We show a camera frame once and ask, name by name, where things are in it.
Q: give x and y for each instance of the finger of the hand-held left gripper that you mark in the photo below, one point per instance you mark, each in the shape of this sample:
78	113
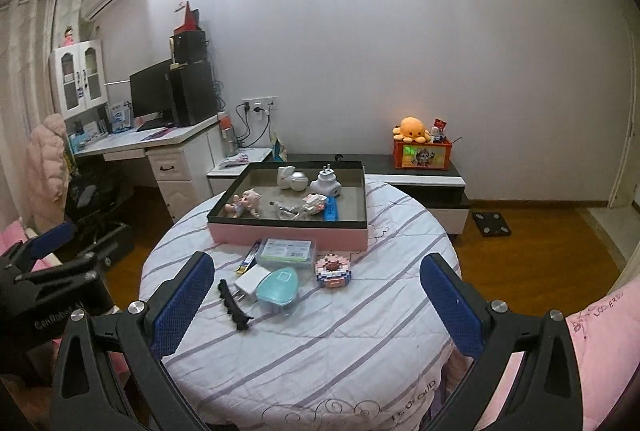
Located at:
52	241
60	273

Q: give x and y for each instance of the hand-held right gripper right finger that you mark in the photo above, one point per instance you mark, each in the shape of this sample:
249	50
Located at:
450	306

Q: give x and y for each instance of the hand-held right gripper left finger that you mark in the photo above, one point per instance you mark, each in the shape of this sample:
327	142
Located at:
182	306

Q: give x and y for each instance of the small baby doll figurine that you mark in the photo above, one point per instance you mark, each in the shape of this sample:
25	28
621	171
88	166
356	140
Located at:
233	208

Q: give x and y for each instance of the pink pig figurine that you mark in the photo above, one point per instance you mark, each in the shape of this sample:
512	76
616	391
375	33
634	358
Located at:
252	200

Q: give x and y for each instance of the pink box with dark rim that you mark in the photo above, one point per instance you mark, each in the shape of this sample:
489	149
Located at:
300	236

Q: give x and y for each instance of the clear glass perfume bottle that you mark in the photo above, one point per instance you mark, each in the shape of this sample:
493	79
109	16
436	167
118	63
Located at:
286	211

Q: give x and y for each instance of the white and pink round toy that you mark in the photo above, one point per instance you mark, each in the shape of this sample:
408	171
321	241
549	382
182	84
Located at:
289	178

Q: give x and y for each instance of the white and pink block toy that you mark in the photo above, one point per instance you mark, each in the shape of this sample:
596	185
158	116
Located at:
315	203

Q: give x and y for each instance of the white plug adapter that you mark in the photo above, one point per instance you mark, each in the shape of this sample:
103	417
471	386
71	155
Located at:
326	185

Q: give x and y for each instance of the pink bed blanket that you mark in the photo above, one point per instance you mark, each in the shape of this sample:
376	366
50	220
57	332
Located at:
12	236

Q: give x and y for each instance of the black hair clip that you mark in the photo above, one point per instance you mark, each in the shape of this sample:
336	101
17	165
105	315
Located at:
232	306

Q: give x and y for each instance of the black office chair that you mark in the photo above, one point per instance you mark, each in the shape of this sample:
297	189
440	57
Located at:
95	211

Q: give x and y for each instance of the pink puffer jacket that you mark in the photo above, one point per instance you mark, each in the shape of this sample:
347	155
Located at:
45	176

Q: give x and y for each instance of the white charger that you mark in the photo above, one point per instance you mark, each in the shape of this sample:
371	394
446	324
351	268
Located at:
247	286

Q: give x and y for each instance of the black bathroom scale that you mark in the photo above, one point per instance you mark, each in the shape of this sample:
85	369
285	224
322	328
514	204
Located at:
492	223

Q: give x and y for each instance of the teal oval case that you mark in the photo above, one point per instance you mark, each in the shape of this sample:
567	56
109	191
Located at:
277	288

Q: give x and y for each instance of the clear plastic card box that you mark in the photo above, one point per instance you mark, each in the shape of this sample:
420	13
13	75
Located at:
287	251

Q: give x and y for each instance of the white striped tablecloth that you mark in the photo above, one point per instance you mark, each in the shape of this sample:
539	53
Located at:
325	351

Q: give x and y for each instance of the low black-topped cabinet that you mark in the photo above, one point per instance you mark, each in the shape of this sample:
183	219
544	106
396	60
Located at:
415	176

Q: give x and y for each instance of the white desk with drawers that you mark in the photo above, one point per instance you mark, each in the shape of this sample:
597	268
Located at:
175	171

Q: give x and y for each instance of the white nightstand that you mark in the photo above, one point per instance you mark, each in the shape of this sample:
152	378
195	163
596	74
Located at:
225	176

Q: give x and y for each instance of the blue book box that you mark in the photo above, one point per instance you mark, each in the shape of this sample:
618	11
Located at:
120	117

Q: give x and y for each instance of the black keyboard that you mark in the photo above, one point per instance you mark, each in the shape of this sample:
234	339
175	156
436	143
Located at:
152	126

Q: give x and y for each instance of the orange storage box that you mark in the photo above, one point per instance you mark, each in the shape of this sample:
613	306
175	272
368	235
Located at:
422	156

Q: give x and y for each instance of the printed papers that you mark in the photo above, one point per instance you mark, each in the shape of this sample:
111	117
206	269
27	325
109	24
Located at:
235	161

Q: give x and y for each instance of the pink quilt with writing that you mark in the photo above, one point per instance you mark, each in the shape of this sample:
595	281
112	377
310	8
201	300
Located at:
605	351

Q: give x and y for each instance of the white hutch cabinet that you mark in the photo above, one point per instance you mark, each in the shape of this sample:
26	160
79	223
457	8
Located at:
77	78

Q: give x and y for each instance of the small toys in box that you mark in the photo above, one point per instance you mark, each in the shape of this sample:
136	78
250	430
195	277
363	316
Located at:
440	130

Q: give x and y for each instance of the water bottle with red lid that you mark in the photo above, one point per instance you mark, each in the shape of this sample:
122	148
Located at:
228	133

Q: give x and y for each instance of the black computer monitor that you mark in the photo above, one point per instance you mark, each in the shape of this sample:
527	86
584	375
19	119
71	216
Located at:
150	88

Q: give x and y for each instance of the orange octopus plush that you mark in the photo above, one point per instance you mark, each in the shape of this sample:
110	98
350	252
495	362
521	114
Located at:
411	128

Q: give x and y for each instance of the blue snack bag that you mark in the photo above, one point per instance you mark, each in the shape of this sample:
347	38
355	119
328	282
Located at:
280	150

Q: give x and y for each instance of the light curtain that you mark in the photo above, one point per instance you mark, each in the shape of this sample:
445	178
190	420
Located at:
25	56

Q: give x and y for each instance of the black computer tower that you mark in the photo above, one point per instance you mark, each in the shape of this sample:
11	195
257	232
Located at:
192	93

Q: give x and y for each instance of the small pink doll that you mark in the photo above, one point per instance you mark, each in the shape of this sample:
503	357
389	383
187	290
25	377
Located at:
68	37

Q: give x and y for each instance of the black speaker box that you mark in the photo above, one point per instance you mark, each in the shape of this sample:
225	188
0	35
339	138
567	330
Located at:
190	47

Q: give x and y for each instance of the red triangular flag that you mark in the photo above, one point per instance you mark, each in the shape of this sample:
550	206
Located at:
189	18

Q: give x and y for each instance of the white wall socket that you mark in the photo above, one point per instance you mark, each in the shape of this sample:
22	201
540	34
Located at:
259	102

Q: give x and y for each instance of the white door frame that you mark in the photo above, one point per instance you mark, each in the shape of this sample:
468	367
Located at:
622	136

